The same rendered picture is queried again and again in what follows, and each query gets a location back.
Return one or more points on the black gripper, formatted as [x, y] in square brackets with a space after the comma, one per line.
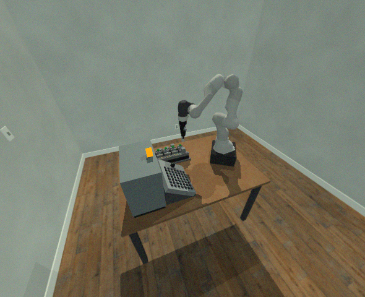
[182, 129]

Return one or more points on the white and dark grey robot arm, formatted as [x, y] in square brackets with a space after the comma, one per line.
[222, 121]

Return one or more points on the grey control cabinet with keypad desk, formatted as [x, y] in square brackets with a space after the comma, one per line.
[149, 184]

